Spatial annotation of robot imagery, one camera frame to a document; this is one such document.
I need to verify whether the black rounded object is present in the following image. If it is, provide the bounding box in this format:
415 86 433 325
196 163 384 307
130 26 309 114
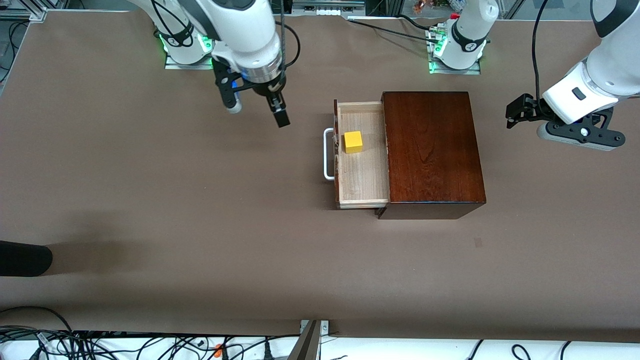
0 240 54 277

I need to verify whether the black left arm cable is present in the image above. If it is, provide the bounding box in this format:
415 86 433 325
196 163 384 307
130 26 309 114
531 0 556 116

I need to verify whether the grey metal rail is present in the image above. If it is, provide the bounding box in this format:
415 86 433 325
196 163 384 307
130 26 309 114
291 0 366 16

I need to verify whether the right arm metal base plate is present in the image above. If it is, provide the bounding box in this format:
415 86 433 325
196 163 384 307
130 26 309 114
164 20 217 70

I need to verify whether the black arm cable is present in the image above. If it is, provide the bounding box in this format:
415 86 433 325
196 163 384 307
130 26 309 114
272 0 302 81
531 0 556 116

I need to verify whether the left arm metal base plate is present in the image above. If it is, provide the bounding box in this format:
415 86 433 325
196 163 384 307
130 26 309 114
427 27 482 75

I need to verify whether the grey metal strut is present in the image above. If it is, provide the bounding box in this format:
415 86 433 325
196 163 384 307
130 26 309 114
287 320 322 360

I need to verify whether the dark wooden cabinet box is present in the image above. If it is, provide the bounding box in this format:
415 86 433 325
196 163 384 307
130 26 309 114
376 91 487 220

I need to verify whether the large table cover sheet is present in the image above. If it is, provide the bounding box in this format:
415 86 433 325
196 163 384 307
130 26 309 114
0 11 640 343

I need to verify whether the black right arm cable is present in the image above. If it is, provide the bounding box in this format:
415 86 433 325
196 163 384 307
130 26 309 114
272 0 302 81

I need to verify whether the wooden drawer with white handle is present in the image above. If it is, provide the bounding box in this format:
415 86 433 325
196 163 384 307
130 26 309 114
323 99 391 210

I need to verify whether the yellow cube block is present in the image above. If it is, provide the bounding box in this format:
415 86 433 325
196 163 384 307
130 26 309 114
343 131 364 155

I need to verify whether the black arched cable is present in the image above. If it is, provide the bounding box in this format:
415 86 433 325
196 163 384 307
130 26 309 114
0 306 75 335

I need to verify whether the aluminium frame profile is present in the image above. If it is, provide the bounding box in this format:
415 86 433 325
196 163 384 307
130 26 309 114
0 7 48 23

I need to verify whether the black cable on table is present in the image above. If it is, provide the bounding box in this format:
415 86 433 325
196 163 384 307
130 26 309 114
346 19 443 45

